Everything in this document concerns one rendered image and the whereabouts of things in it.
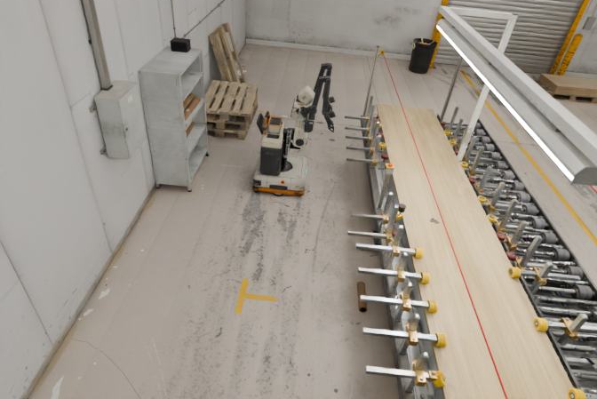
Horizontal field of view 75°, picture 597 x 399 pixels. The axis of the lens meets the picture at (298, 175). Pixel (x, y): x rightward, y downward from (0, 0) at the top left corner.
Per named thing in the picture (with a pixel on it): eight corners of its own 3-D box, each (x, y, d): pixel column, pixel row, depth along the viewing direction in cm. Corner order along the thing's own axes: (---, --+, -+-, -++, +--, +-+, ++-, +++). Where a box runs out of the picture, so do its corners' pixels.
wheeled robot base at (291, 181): (251, 192, 498) (251, 176, 483) (258, 164, 550) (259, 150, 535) (304, 197, 497) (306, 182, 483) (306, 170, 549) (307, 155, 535)
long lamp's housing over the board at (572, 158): (570, 183, 155) (580, 166, 150) (435, 27, 351) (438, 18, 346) (600, 186, 155) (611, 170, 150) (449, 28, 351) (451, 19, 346)
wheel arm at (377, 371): (365, 373, 224) (366, 371, 223) (365, 368, 227) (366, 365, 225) (428, 380, 224) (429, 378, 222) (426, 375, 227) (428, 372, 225)
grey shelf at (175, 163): (156, 188, 493) (137, 70, 404) (179, 151, 567) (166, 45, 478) (191, 192, 493) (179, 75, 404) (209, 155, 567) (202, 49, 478)
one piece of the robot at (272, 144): (258, 182, 494) (259, 124, 446) (264, 159, 538) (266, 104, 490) (284, 185, 493) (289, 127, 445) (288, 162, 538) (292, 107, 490)
